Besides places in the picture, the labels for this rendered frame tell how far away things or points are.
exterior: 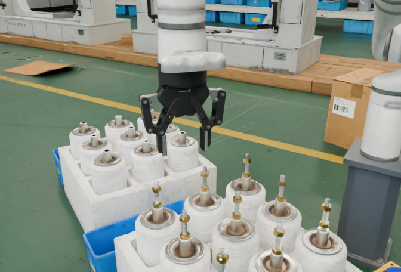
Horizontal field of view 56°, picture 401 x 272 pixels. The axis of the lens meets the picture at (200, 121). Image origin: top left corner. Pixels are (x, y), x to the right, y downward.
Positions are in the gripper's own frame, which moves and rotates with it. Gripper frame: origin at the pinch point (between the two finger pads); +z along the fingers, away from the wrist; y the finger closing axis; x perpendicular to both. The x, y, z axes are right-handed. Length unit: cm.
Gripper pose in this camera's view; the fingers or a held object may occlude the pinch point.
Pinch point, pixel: (184, 144)
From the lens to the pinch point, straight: 63.2
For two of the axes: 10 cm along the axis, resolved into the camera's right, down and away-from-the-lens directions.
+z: 0.0, 9.3, 3.7
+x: 3.0, 3.6, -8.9
